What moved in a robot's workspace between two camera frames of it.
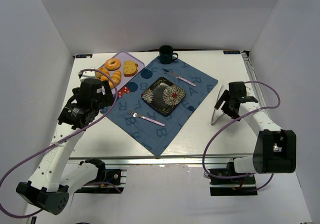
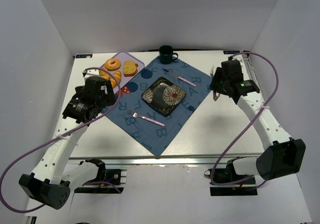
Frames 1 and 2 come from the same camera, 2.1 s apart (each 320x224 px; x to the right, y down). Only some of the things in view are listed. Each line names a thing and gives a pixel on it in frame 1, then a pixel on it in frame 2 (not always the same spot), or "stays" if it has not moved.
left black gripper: x=105 y=97 stays
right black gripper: x=227 y=104 -> x=216 y=83
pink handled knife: x=180 y=78 stays
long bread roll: x=116 y=78 stays
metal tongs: x=213 y=114 -> x=216 y=98
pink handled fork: x=134 y=114 stays
